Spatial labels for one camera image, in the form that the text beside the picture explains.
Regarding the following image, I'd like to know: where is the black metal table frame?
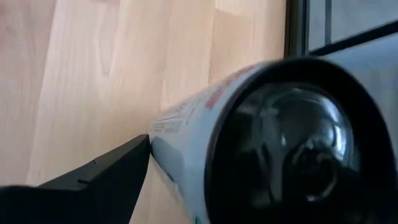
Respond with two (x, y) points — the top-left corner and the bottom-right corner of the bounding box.
(283, 0), (398, 58)

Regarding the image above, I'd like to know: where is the white slim can pink print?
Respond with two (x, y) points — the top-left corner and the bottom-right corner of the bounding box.
(148, 57), (398, 224)

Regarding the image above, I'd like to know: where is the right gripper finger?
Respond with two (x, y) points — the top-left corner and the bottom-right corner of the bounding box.
(0, 133), (152, 224)

